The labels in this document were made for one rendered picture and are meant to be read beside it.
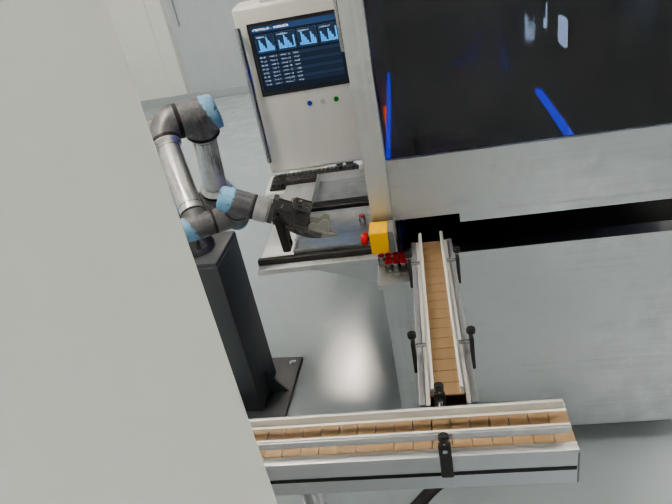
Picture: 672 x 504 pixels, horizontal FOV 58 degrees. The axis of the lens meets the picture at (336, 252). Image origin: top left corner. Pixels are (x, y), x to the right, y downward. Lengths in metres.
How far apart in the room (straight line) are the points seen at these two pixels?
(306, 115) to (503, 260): 1.25
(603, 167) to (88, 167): 1.68
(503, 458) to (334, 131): 1.90
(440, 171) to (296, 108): 1.17
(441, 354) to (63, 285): 1.26
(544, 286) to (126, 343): 1.80
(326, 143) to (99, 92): 2.56
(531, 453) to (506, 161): 0.86
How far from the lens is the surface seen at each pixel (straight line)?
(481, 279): 1.98
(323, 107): 2.80
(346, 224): 2.16
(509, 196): 1.85
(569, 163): 1.84
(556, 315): 2.11
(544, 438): 1.29
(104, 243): 0.29
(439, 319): 1.57
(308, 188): 2.50
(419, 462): 1.26
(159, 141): 2.02
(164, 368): 0.34
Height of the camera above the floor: 1.89
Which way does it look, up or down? 30 degrees down
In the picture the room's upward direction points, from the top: 11 degrees counter-clockwise
